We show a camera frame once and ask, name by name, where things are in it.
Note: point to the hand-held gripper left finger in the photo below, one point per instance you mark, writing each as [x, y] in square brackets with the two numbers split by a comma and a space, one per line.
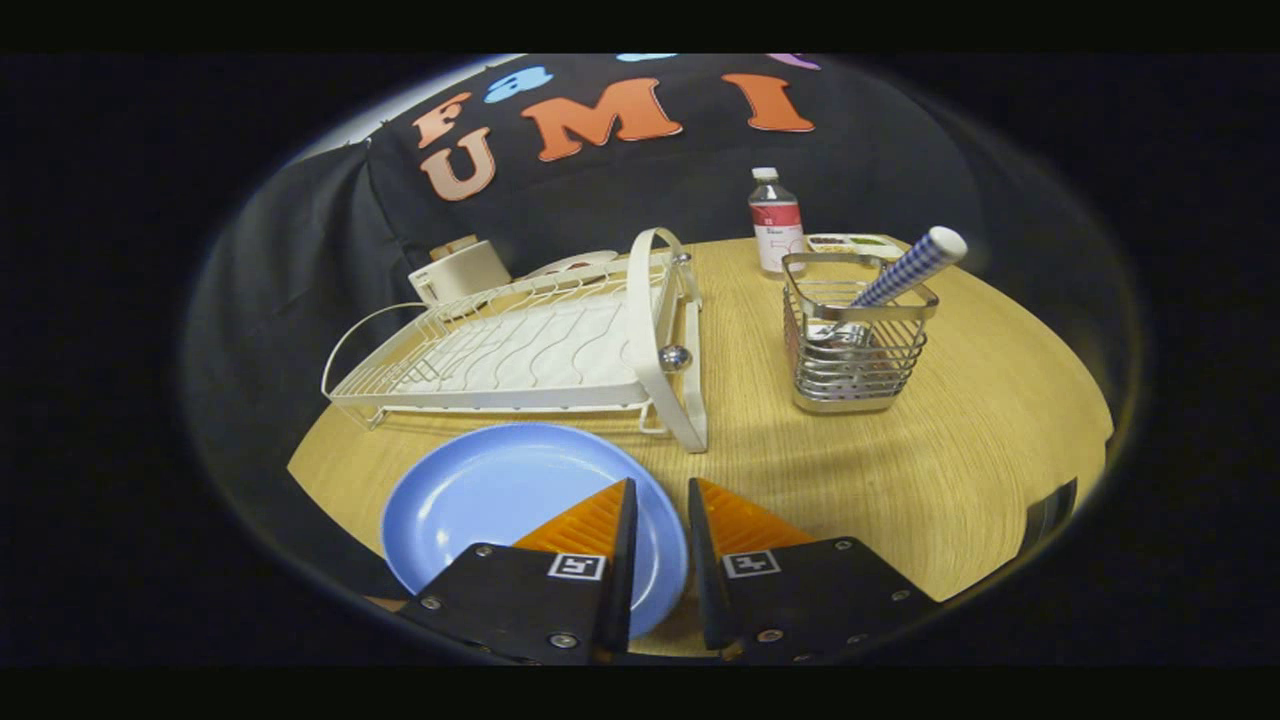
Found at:
[622, 570]

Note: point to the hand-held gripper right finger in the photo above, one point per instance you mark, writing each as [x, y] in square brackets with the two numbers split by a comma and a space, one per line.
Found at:
[702, 570]

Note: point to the blue plate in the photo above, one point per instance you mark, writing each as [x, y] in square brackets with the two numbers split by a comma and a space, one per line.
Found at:
[480, 500]

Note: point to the small plate with red food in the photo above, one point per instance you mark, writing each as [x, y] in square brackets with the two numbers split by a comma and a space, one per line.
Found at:
[575, 265]

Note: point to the white toaster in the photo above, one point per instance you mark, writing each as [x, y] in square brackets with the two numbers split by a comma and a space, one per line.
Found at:
[465, 272]

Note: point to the clear bottle with red label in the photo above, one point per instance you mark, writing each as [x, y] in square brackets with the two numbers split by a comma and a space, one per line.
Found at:
[776, 225]

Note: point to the white tray with green food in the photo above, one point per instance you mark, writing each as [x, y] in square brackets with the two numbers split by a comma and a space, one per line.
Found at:
[850, 243]

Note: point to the black backdrop cloth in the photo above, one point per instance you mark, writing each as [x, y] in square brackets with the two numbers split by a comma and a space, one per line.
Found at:
[600, 190]

